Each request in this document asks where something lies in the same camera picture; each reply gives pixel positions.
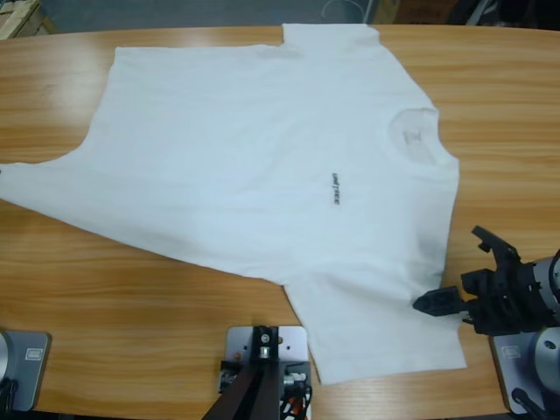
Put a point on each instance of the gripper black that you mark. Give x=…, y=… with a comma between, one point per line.
x=507, y=302

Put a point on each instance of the wrist black camera bracket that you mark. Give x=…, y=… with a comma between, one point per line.
x=494, y=245

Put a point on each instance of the wooden pallet stack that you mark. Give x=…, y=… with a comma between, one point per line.
x=22, y=17

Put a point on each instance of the black clamp with silver connector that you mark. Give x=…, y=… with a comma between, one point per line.
x=297, y=376
x=228, y=376

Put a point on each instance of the white t-shirt with small print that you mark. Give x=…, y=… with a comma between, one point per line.
x=240, y=153

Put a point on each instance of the white grey mounting plate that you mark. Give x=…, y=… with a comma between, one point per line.
x=236, y=345

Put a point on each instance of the brown cardboard box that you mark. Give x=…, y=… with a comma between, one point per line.
x=411, y=11

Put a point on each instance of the arm grey base plate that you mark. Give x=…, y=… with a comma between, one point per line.
x=32, y=372
x=547, y=359

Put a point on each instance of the black background equipment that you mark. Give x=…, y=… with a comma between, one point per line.
x=481, y=11

